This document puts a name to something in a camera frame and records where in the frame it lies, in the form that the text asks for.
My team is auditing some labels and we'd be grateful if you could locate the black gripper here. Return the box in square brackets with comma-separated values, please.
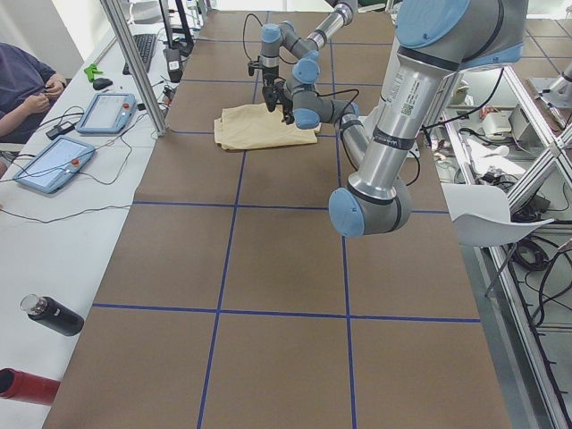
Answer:
[262, 65, 280, 87]
[263, 80, 295, 125]

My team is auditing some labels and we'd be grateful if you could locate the cream long-sleeve printed shirt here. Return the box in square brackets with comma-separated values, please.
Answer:
[214, 104, 321, 150]

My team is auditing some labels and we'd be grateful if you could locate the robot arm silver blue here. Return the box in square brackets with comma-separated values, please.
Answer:
[248, 1, 358, 128]
[259, 1, 528, 237]

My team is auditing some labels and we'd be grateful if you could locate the black keyboard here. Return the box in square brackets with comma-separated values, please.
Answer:
[132, 33, 157, 72]

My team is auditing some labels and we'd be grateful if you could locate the far blue teach pendant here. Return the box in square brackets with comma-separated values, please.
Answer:
[75, 92, 137, 135]

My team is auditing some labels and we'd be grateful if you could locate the blue teach pendant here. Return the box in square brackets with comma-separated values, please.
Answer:
[13, 136, 96, 194]
[75, 92, 137, 135]

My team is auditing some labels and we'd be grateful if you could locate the black computer mouse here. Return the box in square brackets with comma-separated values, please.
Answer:
[92, 78, 114, 90]

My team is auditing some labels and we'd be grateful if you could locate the green plastic clip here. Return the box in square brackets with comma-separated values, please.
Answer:
[84, 63, 104, 83]

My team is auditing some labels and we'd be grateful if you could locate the white curved base cover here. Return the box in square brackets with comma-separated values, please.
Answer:
[442, 183, 554, 248]

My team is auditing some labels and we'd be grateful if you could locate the near blue teach pendant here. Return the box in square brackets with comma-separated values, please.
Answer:
[13, 136, 96, 194]

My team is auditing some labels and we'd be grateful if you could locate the seated person dark shirt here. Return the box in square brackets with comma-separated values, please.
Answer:
[1, 43, 67, 144]

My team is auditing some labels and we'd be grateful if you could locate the black water bottle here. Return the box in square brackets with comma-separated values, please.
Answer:
[20, 294, 84, 337]

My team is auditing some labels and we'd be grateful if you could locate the red cylinder bottle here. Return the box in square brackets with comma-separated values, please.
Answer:
[1, 368, 60, 406]

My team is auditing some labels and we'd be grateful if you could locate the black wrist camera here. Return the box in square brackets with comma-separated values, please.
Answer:
[248, 61, 264, 77]

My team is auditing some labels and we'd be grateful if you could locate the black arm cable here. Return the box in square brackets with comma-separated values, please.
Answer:
[242, 12, 296, 66]
[312, 88, 422, 187]

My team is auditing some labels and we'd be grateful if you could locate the aluminium frame post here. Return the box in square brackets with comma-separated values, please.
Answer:
[100, 0, 167, 137]

